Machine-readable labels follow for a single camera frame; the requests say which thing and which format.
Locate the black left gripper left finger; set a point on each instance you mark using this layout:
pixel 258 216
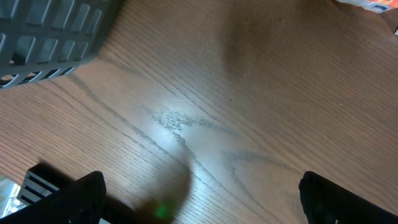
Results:
pixel 81 202

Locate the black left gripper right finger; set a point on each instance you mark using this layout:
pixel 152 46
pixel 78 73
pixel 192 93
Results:
pixel 325 202

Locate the grey plastic mesh basket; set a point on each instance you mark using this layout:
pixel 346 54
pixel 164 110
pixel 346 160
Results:
pixel 44 39

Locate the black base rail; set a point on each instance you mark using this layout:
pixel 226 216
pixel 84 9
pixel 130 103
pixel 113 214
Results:
pixel 42 180

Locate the small orange juice box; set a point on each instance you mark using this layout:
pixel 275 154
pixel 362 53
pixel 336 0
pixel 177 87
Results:
pixel 378 6

